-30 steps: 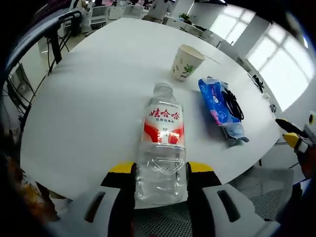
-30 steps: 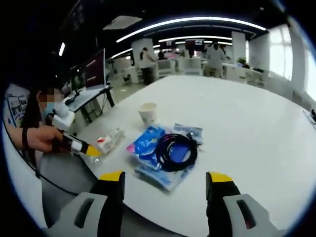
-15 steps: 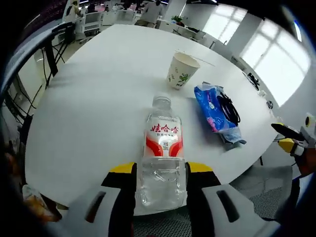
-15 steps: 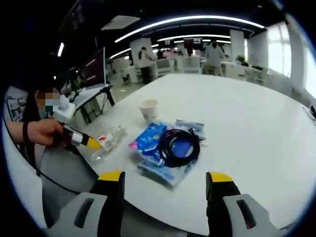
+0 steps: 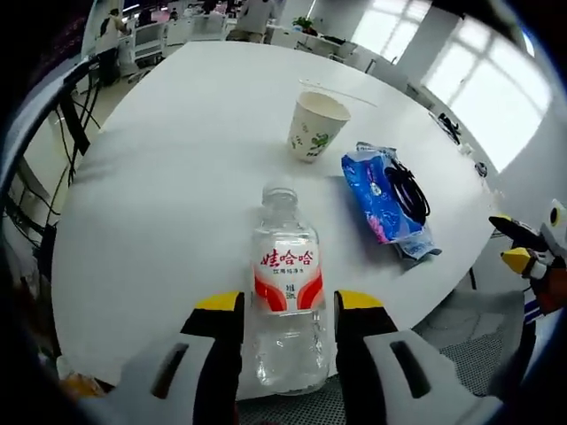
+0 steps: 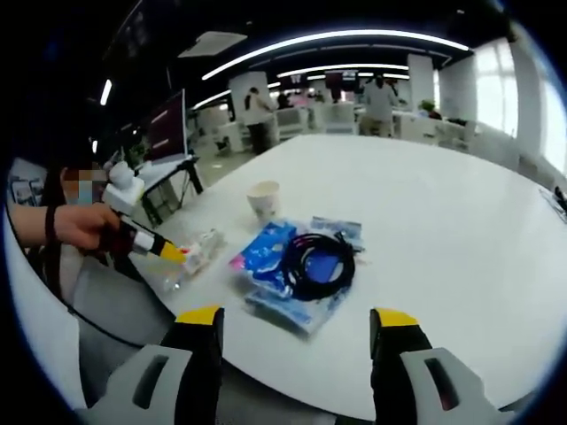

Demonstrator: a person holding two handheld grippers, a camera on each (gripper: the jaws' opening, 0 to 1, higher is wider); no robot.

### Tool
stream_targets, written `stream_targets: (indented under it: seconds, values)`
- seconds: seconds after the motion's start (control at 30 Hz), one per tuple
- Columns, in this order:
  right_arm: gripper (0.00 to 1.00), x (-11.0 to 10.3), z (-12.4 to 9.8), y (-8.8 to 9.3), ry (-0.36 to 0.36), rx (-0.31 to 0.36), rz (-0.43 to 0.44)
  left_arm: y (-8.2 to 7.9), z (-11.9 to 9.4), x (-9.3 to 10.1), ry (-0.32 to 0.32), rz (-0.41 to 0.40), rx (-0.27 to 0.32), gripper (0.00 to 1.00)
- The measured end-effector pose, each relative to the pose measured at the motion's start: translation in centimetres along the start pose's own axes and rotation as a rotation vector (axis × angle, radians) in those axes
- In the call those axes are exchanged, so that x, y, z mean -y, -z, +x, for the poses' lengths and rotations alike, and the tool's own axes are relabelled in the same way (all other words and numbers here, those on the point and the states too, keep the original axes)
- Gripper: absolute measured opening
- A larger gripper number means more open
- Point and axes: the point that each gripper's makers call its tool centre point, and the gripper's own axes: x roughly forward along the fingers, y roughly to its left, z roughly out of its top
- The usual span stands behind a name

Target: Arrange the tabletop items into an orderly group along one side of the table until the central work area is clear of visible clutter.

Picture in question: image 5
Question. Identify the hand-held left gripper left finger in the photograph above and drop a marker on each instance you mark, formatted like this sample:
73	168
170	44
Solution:
212	363

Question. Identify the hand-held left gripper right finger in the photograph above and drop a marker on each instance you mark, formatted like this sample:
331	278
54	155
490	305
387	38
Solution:
367	363

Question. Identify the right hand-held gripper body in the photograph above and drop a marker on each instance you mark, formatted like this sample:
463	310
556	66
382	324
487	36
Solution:
556	226

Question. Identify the blue plastic packet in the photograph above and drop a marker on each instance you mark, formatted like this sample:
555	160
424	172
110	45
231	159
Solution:
418	249

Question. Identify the clear plastic water bottle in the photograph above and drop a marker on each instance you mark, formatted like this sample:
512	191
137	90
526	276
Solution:
288	248

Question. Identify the blue tissue pack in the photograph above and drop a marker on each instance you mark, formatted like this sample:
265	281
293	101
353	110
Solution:
367	195

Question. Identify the paper cup green print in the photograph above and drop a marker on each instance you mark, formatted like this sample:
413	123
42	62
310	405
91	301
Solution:
310	128

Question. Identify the small dark tabletop object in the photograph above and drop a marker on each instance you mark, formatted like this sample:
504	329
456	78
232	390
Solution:
480	169

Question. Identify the person's right hand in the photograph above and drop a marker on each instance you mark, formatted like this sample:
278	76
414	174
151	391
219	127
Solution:
553	292

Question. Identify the orange object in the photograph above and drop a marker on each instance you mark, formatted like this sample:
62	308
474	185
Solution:
82	385

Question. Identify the bright window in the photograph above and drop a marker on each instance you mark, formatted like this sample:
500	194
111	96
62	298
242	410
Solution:
390	26
487	88

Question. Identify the white table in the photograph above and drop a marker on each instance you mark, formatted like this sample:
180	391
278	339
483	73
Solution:
177	177

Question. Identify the green potted plant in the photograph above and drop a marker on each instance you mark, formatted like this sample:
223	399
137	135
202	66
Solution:
305	24

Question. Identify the black desk frame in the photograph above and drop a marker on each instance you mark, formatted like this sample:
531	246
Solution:
73	115

